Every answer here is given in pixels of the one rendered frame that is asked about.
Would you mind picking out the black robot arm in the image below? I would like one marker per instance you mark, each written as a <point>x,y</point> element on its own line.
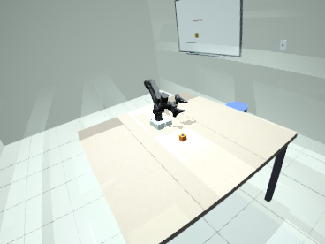
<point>160,100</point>

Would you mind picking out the orange block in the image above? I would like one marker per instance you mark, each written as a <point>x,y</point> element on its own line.
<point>182,137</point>

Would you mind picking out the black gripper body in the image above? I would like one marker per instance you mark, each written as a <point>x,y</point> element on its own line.
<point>177,98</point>

